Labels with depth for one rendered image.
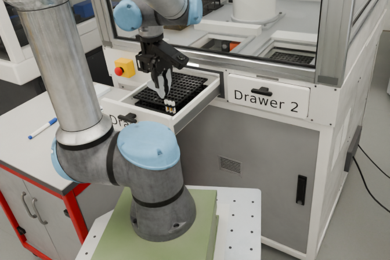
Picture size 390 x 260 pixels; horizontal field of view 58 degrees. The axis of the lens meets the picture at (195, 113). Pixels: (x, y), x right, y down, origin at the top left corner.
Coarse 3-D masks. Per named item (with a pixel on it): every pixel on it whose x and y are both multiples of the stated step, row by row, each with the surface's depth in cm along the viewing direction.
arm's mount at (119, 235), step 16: (128, 192) 89; (192, 192) 86; (208, 192) 86; (128, 208) 84; (208, 208) 81; (112, 224) 80; (128, 224) 80; (208, 224) 77; (112, 240) 76; (128, 240) 76; (144, 240) 75; (176, 240) 75; (192, 240) 74; (208, 240) 74; (96, 256) 73; (112, 256) 73; (128, 256) 72; (144, 256) 72; (160, 256) 72; (176, 256) 71; (192, 256) 71; (208, 256) 75
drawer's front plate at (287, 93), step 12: (228, 84) 126; (240, 84) 123; (252, 84) 120; (264, 84) 118; (276, 84) 115; (288, 84) 114; (228, 96) 129; (240, 96) 126; (264, 96) 120; (276, 96) 117; (288, 96) 115; (300, 96) 112; (264, 108) 122; (276, 108) 120; (288, 108) 117; (300, 108) 115
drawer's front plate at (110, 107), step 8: (104, 104) 118; (112, 104) 115; (120, 104) 113; (128, 104) 113; (104, 112) 120; (112, 112) 117; (120, 112) 115; (128, 112) 113; (136, 112) 110; (144, 112) 108; (152, 112) 107; (112, 120) 120; (144, 120) 110; (152, 120) 108; (160, 120) 106; (168, 120) 104; (120, 128) 120
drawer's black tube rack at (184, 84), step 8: (176, 80) 131; (184, 80) 131; (192, 80) 130; (200, 80) 129; (176, 88) 125; (184, 88) 125; (192, 88) 124; (200, 88) 130; (152, 96) 123; (168, 96) 121; (176, 96) 121; (184, 96) 120; (192, 96) 125; (136, 104) 124; (144, 104) 124; (152, 104) 123; (176, 104) 116; (184, 104) 121; (160, 112) 119; (168, 112) 117; (176, 112) 117
